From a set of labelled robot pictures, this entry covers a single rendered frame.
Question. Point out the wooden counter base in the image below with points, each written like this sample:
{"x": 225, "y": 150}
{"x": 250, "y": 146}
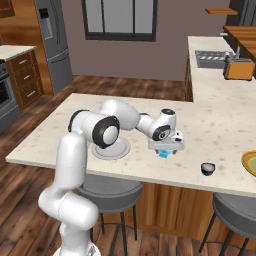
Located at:
{"x": 173, "y": 208}

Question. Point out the dark framed window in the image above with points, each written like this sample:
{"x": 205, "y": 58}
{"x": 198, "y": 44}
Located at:
{"x": 119, "y": 19}

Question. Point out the wooden upper cupboard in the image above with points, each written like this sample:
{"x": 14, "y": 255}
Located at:
{"x": 6, "y": 7}

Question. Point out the dark yogurt container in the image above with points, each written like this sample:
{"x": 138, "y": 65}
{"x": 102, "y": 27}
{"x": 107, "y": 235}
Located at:
{"x": 208, "y": 168}

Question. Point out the wooden wall shelf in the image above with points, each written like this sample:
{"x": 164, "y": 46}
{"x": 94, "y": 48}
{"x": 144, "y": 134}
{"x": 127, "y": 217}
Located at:
{"x": 221, "y": 11}

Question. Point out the grey oven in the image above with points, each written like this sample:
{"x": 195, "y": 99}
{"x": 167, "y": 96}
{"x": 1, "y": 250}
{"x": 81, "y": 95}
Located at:
{"x": 6, "y": 96}

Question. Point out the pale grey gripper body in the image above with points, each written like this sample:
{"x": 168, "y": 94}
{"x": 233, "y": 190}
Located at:
{"x": 165, "y": 144}

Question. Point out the yellow green plate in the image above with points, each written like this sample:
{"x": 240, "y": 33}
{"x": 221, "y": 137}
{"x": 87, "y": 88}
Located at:
{"x": 250, "y": 162}

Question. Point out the white plate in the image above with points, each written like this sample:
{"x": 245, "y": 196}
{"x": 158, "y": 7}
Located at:
{"x": 124, "y": 148}

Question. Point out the silver tap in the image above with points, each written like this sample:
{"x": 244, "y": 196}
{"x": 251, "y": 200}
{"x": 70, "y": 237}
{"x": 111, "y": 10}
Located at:
{"x": 236, "y": 46}

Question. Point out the wooden drawer cabinet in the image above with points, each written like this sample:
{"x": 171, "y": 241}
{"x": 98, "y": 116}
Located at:
{"x": 25, "y": 78}

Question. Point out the wooden raised counter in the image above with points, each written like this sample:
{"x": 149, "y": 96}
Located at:
{"x": 243, "y": 36}

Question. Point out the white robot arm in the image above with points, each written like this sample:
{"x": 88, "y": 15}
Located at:
{"x": 70, "y": 166}

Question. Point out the orange toaster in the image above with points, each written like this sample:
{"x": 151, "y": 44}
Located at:
{"x": 238, "y": 68}

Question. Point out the blue yogurt container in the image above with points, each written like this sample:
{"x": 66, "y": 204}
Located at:
{"x": 164, "y": 153}

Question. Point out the grey fridge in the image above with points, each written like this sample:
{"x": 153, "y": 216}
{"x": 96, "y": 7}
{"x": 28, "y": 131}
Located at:
{"x": 55, "y": 43}

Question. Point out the grey bar stool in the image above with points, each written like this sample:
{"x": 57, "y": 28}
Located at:
{"x": 111, "y": 196}
{"x": 233, "y": 213}

